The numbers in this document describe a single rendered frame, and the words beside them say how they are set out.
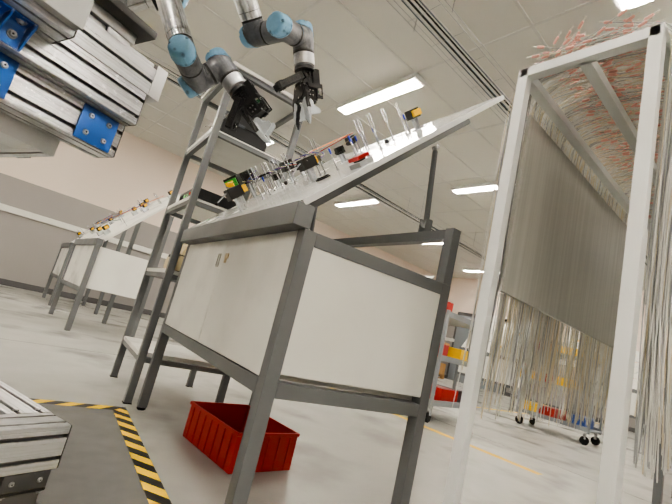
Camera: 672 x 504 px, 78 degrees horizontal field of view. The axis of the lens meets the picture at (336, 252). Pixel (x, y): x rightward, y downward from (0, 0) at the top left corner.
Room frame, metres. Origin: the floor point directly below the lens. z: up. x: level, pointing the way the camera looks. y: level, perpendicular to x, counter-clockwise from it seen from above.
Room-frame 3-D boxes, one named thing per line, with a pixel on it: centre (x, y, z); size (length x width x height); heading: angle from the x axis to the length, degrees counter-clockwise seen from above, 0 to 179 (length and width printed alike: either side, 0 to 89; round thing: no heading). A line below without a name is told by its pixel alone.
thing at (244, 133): (2.34, 0.74, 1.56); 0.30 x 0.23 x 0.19; 124
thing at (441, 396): (4.18, -1.28, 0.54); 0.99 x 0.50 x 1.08; 135
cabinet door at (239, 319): (1.33, 0.26, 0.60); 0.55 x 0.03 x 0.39; 33
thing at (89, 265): (4.52, 2.28, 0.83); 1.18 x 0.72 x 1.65; 40
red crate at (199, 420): (1.78, 0.20, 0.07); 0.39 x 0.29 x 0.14; 42
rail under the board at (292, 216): (1.55, 0.42, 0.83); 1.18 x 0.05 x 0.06; 33
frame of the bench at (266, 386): (1.72, 0.16, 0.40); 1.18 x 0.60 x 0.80; 33
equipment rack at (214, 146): (2.45, 0.75, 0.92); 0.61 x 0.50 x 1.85; 33
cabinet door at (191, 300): (1.80, 0.55, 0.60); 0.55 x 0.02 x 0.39; 33
